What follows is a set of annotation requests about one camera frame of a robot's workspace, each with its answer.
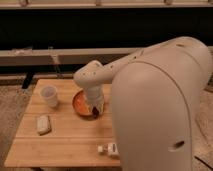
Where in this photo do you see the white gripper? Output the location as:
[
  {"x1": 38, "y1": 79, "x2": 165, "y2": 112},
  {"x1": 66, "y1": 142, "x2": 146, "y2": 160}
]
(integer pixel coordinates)
[{"x1": 84, "y1": 86, "x2": 107, "y2": 114}]

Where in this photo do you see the dark red pepper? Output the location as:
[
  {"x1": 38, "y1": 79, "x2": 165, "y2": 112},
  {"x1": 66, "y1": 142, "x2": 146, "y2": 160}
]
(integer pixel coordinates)
[{"x1": 92, "y1": 107, "x2": 100, "y2": 119}]

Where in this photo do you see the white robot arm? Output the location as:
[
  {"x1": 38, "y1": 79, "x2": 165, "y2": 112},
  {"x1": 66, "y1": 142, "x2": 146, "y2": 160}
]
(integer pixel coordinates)
[{"x1": 74, "y1": 37, "x2": 213, "y2": 171}]

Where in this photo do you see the orange ceramic bowl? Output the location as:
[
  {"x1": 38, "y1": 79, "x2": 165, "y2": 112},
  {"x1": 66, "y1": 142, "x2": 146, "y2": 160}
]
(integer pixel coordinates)
[{"x1": 72, "y1": 90, "x2": 93, "y2": 118}]

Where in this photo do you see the white plastic bottle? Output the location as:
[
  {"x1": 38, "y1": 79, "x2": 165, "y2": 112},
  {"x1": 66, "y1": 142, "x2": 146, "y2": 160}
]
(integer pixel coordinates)
[{"x1": 97, "y1": 143, "x2": 119, "y2": 158}]

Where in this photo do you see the clear plastic cup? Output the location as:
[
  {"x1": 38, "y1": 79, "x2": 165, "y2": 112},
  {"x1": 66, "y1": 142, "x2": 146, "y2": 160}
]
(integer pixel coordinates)
[{"x1": 40, "y1": 85, "x2": 58, "y2": 108}]

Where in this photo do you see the wooden table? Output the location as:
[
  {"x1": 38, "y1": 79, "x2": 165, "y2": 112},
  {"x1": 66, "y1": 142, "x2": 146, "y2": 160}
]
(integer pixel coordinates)
[{"x1": 5, "y1": 79, "x2": 120, "y2": 167}]

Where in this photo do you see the beige sponge block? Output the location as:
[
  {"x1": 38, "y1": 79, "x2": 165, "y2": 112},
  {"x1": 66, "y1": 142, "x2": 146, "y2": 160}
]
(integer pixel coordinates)
[{"x1": 37, "y1": 115, "x2": 51, "y2": 135}]

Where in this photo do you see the long grey bench rail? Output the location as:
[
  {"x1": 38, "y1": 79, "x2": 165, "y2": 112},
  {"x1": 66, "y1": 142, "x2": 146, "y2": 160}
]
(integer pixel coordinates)
[{"x1": 0, "y1": 46, "x2": 213, "y2": 67}]

